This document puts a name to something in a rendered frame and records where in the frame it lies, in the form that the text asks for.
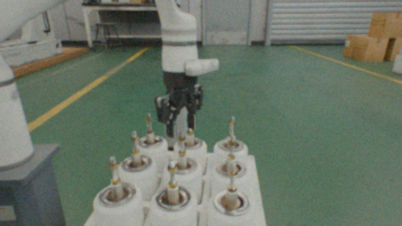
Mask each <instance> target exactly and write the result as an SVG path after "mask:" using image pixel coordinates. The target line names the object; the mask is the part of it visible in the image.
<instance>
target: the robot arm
mask: <svg viewBox="0 0 402 226"><path fill-rule="evenodd" d="M65 1H68V0H0V43H2V42H3V41H4V40H6V39H7V38H8V37H9V36H10V35H12V34H13V33H14V32H15V31H17V30H18V29H20V28H21V27H22V26H24V25H25V24H26V23H27V22H29V21H30V20H32V19H33V18H34V17H36V16H37V15H40V14H42V13H44V12H46V11H48V10H49V9H52V8H54V7H56V6H58V5H60V4H62V3H64V2H65ZM155 3H156V6H157V9H158V11H159V18H160V20H161V24H162V35H163V83H164V84H165V86H166V94H165V96H163V97H155V108H156V113H157V120H158V122H160V123H162V124H166V135H167V136H168V137H169V138H170V139H171V140H175V139H177V126H176V124H175V122H176V121H177V116H178V115H179V114H180V112H181V109H182V108H184V107H185V108H186V110H187V111H188V114H187V120H188V128H189V129H195V128H196V114H197V113H198V110H201V109H202V107H203V91H204V86H199V85H196V83H198V75H201V74H204V73H207V72H212V71H215V70H217V69H218V61H217V59H208V60H199V59H198V53H197V48H196V19H195V17H194V16H193V15H191V14H190V13H185V12H182V11H180V10H179V9H178V7H177V6H176V2H175V0H155ZM196 100H199V104H196ZM171 107H172V108H176V110H175V111H174V110H171ZM171 113H173V115H172V118H170V116H171ZM34 155H35V153H34V150H33V145H32V142H31V138H30V133H29V130H28V127H27V122H26V118H25V116H24V113H23V107H22V104H21V102H20V95H19V93H18V91H17V88H16V82H15V78H14V76H13V72H12V69H11V68H10V67H9V66H8V65H7V63H6V62H5V61H4V59H3V57H2V55H1V53H0V171H4V170H10V169H14V168H16V167H18V166H22V165H23V164H24V163H27V162H29V160H32V159H33V157H34Z"/></svg>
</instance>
